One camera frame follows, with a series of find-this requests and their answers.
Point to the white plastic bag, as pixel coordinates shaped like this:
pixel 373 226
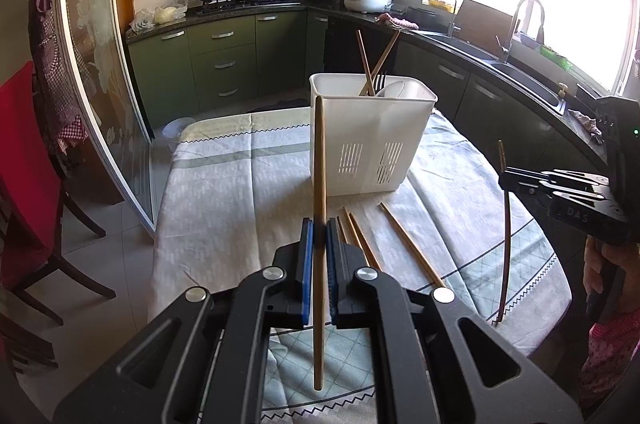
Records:
pixel 160 13

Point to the green base cabinets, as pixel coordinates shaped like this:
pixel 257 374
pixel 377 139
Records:
pixel 220 63

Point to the grey rag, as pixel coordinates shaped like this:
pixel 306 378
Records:
pixel 585 122

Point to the flower print sliding glass door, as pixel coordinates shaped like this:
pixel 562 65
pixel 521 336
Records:
pixel 95 28

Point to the black gas stove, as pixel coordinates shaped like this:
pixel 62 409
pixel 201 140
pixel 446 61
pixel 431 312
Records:
pixel 245 3

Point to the yellow basket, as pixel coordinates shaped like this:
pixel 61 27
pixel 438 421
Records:
pixel 442 4

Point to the white plastic utensil holder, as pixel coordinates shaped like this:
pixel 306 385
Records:
pixel 350 128

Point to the small yellow tap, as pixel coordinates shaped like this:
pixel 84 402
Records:
pixel 562 91

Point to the pink cloth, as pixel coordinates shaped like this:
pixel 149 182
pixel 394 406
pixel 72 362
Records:
pixel 397 21

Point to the dark wooden chair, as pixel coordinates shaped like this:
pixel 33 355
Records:
pixel 20 344

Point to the small steel faucet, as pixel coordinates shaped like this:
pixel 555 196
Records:
pixel 451 23

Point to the tall steel faucet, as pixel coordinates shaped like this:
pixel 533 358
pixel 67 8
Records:
pixel 517 11

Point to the green plastic containers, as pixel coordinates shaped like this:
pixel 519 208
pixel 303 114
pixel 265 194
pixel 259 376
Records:
pixel 555 57

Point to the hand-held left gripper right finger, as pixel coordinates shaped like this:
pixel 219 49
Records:
pixel 331 269

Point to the clear plastic spoon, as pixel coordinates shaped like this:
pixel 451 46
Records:
pixel 394 88

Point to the checked hanging apron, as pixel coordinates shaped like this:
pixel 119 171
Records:
pixel 50 53

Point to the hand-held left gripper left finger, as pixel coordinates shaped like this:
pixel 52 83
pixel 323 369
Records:
pixel 308 264

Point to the person's right forearm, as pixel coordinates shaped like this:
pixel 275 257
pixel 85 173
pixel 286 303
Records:
pixel 610 354

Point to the dark stone countertop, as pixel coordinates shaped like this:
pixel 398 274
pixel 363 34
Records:
pixel 575 136

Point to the light wooden chopstick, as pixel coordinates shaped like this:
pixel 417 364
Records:
pixel 320 163
pixel 349 224
pixel 362 239
pixel 410 241

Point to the dark brown chopstick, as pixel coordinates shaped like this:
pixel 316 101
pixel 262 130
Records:
pixel 387 53
pixel 362 58
pixel 507 244

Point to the black plastic fork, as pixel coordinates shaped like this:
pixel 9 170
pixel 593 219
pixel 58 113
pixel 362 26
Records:
pixel 381 79

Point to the person's right hand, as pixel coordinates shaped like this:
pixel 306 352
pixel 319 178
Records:
pixel 592 264

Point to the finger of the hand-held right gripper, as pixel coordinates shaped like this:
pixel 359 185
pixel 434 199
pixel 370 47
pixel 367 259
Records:
pixel 520 176
pixel 530 195

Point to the wooden cutting board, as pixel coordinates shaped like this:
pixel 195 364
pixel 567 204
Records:
pixel 482 26

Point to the steel double sink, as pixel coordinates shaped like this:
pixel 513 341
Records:
pixel 520 76

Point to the red covered chair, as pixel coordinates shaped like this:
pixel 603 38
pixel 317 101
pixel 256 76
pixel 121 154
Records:
pixel 25 163

